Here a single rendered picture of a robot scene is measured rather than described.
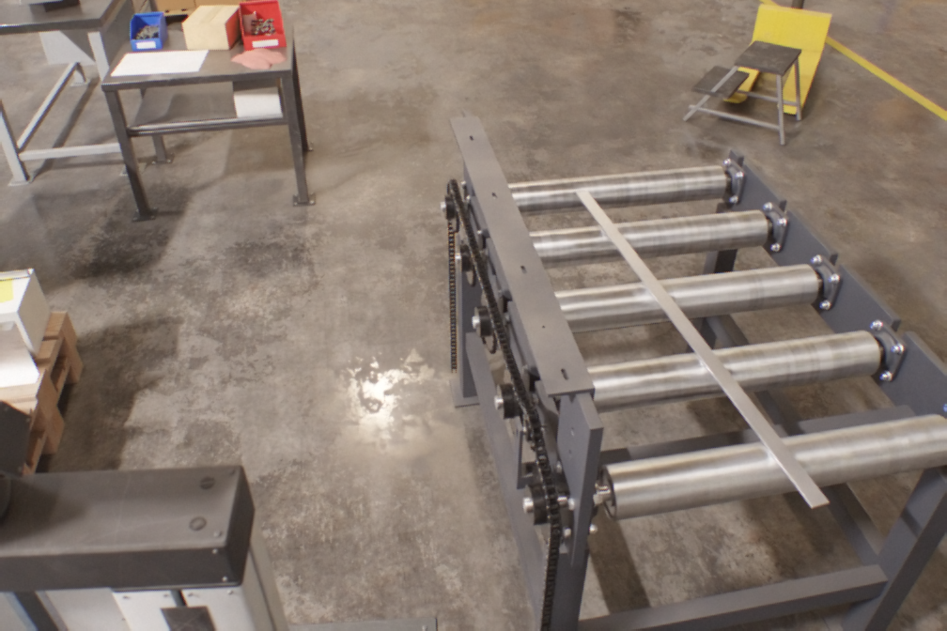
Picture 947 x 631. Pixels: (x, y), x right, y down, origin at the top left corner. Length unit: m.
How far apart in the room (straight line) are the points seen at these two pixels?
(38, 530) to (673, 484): 1.32
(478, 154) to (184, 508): 1.76
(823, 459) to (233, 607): 1.45
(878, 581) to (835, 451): 0.65
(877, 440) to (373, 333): 2.13
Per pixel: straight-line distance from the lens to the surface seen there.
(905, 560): 2.32
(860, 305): 2.29
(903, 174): 5.16
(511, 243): 1.78
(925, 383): 2.14
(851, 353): 2.10
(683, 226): 2.41
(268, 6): 4.58
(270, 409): 3.10
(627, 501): 1.63
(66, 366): 3.37
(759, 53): 5.24
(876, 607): 2.50
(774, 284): 2.25
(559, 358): 1.48
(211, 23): 4.31
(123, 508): 0.52
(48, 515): 0.53
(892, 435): 1.90
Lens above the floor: 2.16
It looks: 36 degrees down
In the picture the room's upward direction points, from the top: straight up
